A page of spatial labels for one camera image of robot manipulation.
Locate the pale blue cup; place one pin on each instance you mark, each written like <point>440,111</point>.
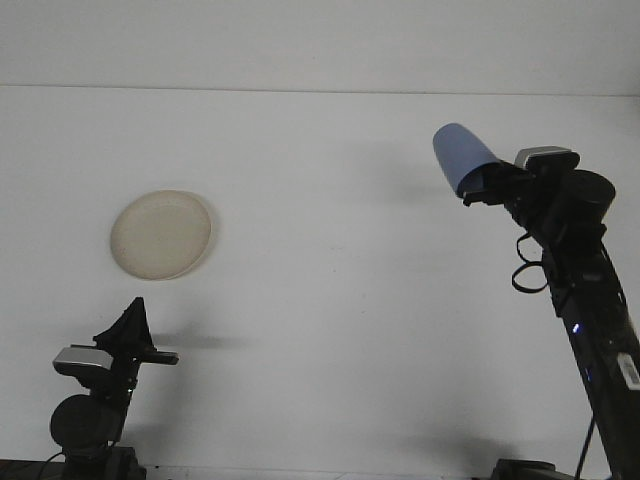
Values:
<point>460,152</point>

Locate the pale round plate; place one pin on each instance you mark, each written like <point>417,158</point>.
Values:
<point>162,235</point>

